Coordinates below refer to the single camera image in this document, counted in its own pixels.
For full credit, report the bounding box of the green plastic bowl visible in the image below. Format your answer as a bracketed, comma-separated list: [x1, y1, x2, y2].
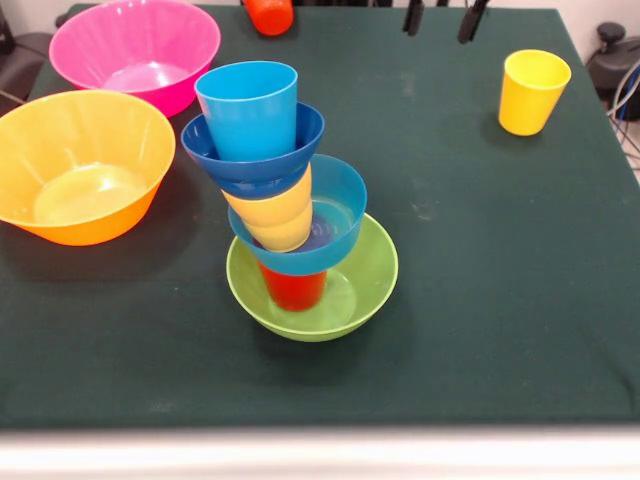
[226, 212, 400, 343]

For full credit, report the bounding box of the large pink plastic bowl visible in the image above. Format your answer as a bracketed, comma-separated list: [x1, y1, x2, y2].
[48, 0, 222, 119]

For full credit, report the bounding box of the light blue plastic bowl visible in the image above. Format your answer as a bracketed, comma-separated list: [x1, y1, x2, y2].
[228, 153, 368, 277]

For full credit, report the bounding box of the dark green table cloth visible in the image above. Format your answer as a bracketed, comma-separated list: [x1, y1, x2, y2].
[0, 3, 640, 430]

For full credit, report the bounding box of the amber yellow plastic cup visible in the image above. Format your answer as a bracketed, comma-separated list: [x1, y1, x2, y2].
[244, 209, 314, 254]

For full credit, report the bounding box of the large yellow-orange plastic bowl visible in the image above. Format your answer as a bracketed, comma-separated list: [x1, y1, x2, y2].
[0, 89, 177, 247]

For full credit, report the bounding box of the orange plastic cup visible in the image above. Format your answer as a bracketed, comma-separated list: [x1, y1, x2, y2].
[243, 0, 295, 37]

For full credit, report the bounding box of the red plastic cup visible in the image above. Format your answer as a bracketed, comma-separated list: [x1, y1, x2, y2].
[258, 262, 329, 313]

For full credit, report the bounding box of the dark blue plastic bowl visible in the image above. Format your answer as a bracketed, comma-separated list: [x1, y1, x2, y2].
[180, 102, 326, 201]

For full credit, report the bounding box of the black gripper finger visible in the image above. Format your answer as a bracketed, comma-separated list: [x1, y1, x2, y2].
[457, 0, 492, 45]
[402, 0, 427, 37]

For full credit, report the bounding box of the light blue plastic cup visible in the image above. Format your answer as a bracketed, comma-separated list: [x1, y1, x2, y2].
[194, 60, 299, 162]

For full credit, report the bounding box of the tangle of cables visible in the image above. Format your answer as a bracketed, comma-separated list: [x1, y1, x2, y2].
[607, 59, 640, 171]

